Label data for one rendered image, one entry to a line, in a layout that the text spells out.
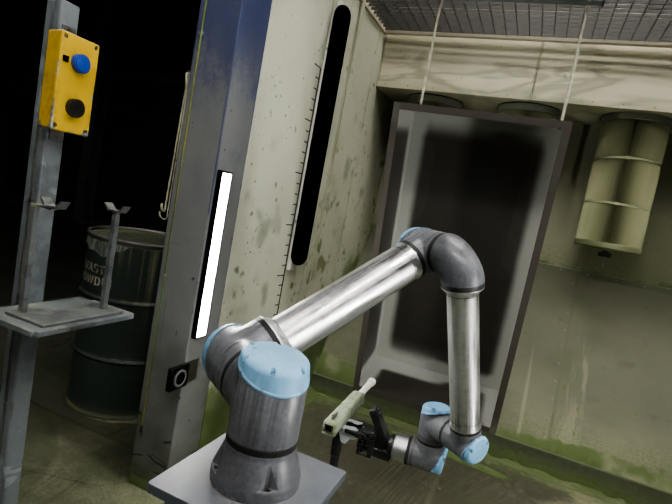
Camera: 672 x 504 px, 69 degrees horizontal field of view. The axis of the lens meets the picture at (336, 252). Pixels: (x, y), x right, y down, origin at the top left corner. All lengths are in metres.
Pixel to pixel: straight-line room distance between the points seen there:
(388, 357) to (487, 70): 1.69
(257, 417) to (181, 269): 0.99
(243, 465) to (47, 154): 1.02
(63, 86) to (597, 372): 2.80
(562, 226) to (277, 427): 2.61
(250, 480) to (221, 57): 1.38
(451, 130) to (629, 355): 1.70
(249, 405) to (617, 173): 2.42
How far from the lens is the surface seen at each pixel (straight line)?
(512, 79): 3.02
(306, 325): 1.19
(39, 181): 1.60
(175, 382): 1.89
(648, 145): 3.03
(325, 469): 1.21
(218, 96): 1.85
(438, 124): 2.17
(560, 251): 3.33
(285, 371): 0.98
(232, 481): 1.06
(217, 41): 1.91
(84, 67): 1.58
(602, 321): 3.24
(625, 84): 3.02
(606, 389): 3.10
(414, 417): 2.98
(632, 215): 2.97
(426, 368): 2.44
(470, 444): 1.53
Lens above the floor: 1.24
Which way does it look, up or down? 6 degrees down
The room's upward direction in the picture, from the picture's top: 11 degrees clockwise
